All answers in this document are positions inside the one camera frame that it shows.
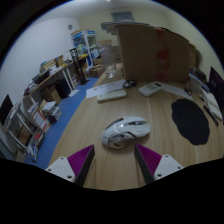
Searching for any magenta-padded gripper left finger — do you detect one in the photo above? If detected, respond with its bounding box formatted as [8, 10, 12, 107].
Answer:
[44, 144, 96, 188]

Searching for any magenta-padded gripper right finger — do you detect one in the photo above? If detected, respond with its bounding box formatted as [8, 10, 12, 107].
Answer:
[134, 143, 185, 185]

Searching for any white computer mouse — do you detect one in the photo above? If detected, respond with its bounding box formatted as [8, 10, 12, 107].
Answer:
[100, 115, 151, 150]

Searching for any black mouse pad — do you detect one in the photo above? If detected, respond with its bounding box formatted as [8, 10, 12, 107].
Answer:
[170, 98, 211, 147]

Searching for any white shelf unit with books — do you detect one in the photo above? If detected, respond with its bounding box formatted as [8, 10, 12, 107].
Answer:
[0, 103, 51, 161]

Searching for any stack of books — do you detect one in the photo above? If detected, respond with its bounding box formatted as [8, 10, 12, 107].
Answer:
[41, 100, 63, 123]

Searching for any black marker pen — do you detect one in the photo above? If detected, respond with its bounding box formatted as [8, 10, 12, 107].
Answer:
[203, 104, 220, 127]

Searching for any white paper sheet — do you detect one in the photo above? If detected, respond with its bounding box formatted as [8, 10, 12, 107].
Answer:
[161, 83, 194, 101]
[85, 79, 127, 100]

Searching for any white book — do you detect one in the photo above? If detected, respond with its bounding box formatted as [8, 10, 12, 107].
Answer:
[201, 89, 224, 122]

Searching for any black monitor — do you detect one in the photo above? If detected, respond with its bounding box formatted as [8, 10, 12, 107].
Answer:
[0, 94, 14, 127]

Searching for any flat white remote control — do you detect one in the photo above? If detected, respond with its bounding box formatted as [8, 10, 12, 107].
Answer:
[96, 89, 128, 103]

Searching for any wooden desk with clutter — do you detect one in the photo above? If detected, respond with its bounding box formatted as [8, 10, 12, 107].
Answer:
[22, 54, 89, 104]

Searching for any black office chair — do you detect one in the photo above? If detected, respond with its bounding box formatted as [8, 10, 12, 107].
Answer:
[208, 66, 224, 108]

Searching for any low brown cardboard box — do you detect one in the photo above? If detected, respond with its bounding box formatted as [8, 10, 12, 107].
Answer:
[88, 64, 106, 79]

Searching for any large brown cardboard box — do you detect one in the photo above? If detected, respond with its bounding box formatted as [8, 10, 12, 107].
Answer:
[115, 23, 198, 84]

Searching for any clear glass jar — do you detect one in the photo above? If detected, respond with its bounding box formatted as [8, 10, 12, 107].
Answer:
[99, 44, 122, 79]

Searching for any blue and white display cabinet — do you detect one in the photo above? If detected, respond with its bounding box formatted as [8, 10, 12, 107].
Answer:
[70, 29, 101, 68]

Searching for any grey door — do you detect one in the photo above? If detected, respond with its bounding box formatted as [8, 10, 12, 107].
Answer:
[110, 10, 135, 23]

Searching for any small black ring-shaped object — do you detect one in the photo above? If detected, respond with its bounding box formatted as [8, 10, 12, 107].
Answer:
[122, 79, 137, 90]

